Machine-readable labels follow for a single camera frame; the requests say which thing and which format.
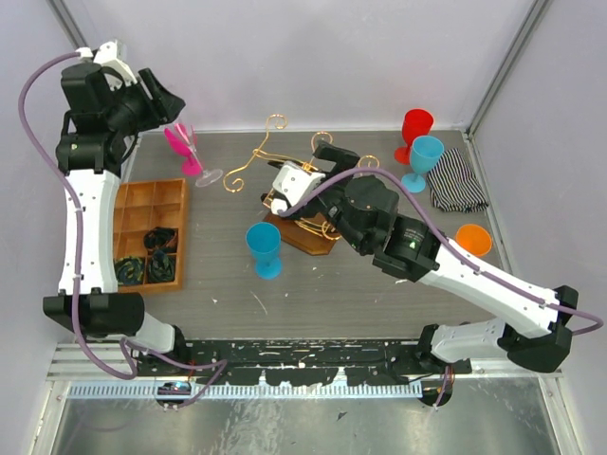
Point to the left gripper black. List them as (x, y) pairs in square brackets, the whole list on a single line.
[(168, 106)]

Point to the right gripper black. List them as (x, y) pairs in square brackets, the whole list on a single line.
[(346, 158)]

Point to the clear wine glass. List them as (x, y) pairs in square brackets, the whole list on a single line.
[(208, 176)]

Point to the pink wine glass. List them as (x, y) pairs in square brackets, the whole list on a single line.
[(182, 144)]

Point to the red wine glass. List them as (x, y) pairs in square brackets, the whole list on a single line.
[(417, 122)]

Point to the light blue wine glass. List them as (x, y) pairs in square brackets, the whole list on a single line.
[(425, 154)]

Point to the blue wine glass front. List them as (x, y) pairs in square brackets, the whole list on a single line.
[(264, 242)]

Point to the orange wine glass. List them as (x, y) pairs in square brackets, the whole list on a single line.
[(474, 239)]

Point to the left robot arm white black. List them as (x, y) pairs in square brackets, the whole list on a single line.
[(88, 301)]

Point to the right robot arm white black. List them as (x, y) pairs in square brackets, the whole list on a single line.
[(529, 322)]

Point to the wooden compartment tray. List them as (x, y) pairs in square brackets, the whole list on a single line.
[(142, 206)]

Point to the striped black white cloth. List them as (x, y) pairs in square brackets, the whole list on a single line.
[(454, 186)]

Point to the rolled dark tie upper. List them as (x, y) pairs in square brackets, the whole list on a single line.
[(161, 238)]

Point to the rolled dark floral tie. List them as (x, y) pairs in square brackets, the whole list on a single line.
[(161, 267)]

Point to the rolled green patterned tie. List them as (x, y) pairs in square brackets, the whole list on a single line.
[(130, 270)]

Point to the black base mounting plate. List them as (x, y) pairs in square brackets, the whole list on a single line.
[(307, 362)]

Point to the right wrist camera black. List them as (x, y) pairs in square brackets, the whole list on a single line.
[(292, 184)]

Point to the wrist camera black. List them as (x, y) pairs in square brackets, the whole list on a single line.
[(94, 83), (292, 184)]

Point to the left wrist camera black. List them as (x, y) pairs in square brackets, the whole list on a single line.
[(94, 83)]

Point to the aluminium front rail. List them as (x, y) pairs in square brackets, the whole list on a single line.
[(165, 382)]

